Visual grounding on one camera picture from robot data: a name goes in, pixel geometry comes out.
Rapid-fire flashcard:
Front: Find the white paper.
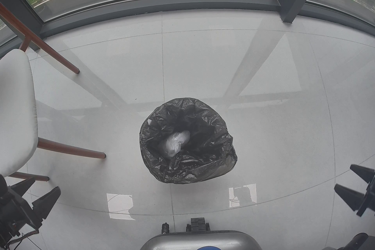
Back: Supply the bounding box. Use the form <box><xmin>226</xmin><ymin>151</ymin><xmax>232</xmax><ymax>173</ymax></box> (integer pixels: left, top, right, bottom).
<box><xmin>158</xmin><ymin>130</ymin><xmax>192</xmax><ymax>160</ymax></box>

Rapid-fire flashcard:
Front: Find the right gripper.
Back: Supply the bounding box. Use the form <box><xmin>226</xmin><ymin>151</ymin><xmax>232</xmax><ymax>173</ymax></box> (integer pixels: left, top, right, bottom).
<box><xmin>334</xmin><ymin>164</ymin><xmax>375</xmax><ymax>217</ymax></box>

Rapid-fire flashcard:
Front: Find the white wooden chair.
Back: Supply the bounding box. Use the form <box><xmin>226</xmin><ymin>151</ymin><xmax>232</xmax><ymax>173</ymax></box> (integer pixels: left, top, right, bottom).
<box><xmin>0</xmin><ymin>3</ymin><xmax>107</xmax><ymax>182</ymax></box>

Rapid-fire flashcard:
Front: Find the black plastic bag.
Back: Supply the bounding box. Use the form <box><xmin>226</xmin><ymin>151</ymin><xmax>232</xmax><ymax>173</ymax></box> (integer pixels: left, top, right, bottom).
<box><xmin>139</xmin><ymin>97</ymin><xmax>238</xmax><ymax>184</ymax></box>

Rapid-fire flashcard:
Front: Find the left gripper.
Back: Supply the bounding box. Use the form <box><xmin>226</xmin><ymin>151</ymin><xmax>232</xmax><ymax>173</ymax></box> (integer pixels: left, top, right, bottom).
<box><xmin>0</xmin><ymin>178</ymin><xmax>62</xmax><ymax>244</ymax></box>

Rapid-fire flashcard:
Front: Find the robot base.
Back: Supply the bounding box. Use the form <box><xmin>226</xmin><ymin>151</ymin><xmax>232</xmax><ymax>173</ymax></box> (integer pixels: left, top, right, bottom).
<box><xmin>140</xmin><ymin>217</ymin><xmax>262</xmax><ymax>250</ymax></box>

